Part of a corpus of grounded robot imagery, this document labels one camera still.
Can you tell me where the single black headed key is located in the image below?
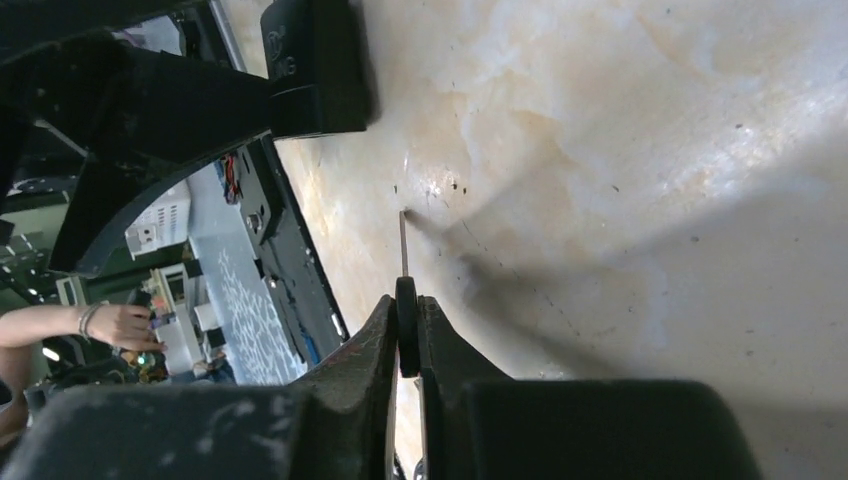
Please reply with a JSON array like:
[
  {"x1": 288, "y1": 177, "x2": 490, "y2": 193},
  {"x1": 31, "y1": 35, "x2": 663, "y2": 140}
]
[{"x1": 395, "y1": 210, "x2": 420, "y2": 378}]

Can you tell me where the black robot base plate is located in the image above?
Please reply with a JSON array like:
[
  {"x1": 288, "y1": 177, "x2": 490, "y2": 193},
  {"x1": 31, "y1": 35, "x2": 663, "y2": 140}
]
[{"x1": 236, "y1": 135, "x2": 349, "y2": 367}]

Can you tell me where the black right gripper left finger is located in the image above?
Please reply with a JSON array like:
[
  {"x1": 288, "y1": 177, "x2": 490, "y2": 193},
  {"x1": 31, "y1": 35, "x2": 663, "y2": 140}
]
[{"x1": 2, "y1": 296, "x2": 398, "y2": 479}]

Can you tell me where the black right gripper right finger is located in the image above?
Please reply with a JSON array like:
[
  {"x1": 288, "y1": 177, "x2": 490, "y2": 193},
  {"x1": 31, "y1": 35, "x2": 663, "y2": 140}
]
[{"x1": 418, "y1": 297, "x2": 761, "y2": 479}]

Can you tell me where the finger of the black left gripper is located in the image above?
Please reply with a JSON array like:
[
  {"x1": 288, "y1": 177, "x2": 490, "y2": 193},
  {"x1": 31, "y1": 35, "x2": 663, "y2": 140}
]
[{"x1": 1, "y1": 36, "x2": 270, "y2": 277}]

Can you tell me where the bystander forearm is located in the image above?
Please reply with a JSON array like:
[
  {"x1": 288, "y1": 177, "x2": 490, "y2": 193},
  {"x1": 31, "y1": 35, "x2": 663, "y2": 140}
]
[{"x1": 1, "y1": 305, "x2": 86, "y2": 348}]

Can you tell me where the black u-lock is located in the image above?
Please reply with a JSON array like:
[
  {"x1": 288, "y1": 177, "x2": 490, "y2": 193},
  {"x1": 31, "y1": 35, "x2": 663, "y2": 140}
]
[{"x1": 260, "y1": 0, "x2": 371, "y2": 139}]

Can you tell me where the bystander hand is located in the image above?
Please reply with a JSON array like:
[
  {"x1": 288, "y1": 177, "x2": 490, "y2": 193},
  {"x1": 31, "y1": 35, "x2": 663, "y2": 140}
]
[{"x1": 79, "y1": 304, "x2": 166, "y2": 352}]

